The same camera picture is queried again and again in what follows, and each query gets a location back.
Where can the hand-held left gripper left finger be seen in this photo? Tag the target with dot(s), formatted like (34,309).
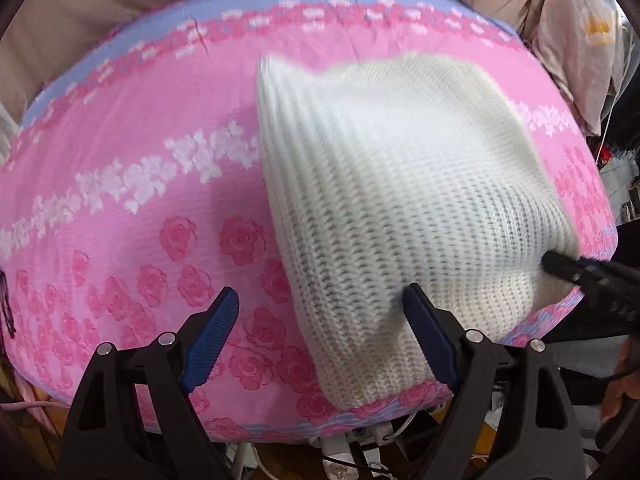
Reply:
(212,337)

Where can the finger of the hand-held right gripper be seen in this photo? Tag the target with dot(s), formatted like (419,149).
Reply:
(600,280)

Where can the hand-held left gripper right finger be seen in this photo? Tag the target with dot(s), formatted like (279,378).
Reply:
(430,337)

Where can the white red black knit sweater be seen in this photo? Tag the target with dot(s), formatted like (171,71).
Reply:
(400,185)

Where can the person's right hand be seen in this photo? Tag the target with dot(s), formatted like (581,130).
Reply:
(616,390)

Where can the white power strip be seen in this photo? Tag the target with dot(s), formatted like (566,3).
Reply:
(345,447)

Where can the pink floral bedsheet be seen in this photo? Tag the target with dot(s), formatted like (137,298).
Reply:
(150,110)

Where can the beige floral pillow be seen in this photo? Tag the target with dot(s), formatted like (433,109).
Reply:
(575,35)

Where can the white cloth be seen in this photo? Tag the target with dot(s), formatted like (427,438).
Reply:
(6,132)

